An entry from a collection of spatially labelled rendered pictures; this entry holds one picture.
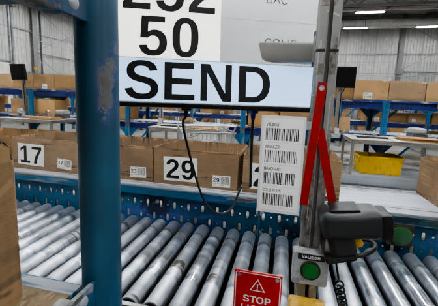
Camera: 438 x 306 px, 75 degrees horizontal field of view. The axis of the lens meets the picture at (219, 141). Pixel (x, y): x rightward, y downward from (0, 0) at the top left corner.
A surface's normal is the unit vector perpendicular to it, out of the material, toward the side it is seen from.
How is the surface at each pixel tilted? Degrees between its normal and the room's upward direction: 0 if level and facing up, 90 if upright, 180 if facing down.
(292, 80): 86
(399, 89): 90
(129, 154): 90
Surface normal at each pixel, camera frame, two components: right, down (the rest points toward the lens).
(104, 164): 0.53, 0.14
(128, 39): 0.12, 0.07
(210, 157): -0.22, 0.13
